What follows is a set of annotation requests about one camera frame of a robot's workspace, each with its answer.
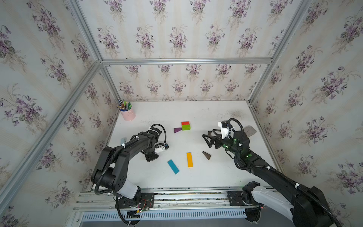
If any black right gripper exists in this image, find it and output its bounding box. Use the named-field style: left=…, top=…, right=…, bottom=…
left=203, top=128, right=243, bottom=158

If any green rectangular block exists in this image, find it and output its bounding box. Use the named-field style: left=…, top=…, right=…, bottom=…
left=182, top=124, right=191, bottom=131

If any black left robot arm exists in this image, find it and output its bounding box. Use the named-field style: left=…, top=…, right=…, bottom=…
left=91, top=124, right=169, bottom=200

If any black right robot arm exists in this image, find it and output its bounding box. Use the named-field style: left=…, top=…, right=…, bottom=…
left=202, top=118, right=341, bottom=227

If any teal long block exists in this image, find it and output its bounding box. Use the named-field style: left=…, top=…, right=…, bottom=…
left=167, top=160, right=180, bottom=174

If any yellow long block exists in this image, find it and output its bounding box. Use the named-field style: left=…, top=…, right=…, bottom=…
left=186, top=152, right=193, bottom=168

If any pink pen cup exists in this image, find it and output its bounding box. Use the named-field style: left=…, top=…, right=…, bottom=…
left=120, top=108, right=136, bottom=122

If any coloured pens bunch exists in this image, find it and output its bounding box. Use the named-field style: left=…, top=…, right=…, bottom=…
left=118, top=99, right=132, bottom=112

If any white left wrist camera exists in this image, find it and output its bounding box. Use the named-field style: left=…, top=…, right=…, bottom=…
left=155, top=143, right=169, bottom=154

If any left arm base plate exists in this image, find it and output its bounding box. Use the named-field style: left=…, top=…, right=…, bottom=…
left=115, top=193, right=155, bottom=210

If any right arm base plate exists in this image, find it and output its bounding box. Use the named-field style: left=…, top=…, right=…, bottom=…
left=227, top=190, right=263, bottom=207

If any aluminium mounting rail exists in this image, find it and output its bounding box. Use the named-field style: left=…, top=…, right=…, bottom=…
left=66, top=185, right=318, bottom=227

